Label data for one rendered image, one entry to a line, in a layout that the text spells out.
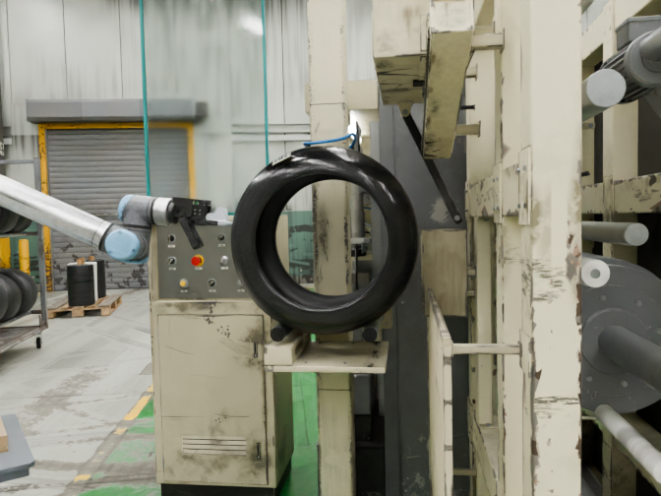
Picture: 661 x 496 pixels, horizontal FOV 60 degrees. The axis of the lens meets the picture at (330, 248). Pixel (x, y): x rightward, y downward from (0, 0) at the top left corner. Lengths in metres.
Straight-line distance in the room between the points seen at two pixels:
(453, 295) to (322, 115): 0.79
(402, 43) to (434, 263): 0.80
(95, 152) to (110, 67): 1.59
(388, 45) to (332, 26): 0.70
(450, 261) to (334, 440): 0.78
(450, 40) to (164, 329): 1.77
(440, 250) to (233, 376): 1.10
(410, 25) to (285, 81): 9.91
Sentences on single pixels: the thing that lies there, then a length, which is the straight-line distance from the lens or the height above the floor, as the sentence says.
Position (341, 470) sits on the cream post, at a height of 0.32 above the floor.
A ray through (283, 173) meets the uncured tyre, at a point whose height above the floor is 1.38.
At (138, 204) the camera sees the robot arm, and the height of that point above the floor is 1.31.
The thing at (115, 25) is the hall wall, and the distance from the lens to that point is 12.05.
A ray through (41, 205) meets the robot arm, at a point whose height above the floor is 1.31.
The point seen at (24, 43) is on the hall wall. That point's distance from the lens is 12.47.
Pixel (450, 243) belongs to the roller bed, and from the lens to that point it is 1.98.
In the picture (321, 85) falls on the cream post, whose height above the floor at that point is 1.72.
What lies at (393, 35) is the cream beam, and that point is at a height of 1.69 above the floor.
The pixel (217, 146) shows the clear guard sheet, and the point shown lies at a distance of 2.54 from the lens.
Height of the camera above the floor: 1.25
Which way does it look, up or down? 3 degrees down
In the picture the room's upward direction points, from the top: 1 degrees counter-clockwise
